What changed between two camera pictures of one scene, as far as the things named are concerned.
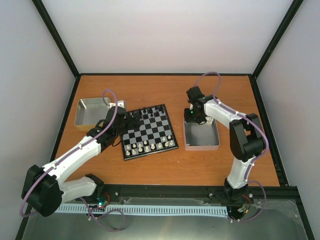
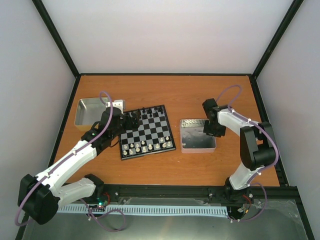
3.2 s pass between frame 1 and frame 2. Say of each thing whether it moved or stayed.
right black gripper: moved
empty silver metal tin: stayed
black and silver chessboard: stayed
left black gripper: stayed
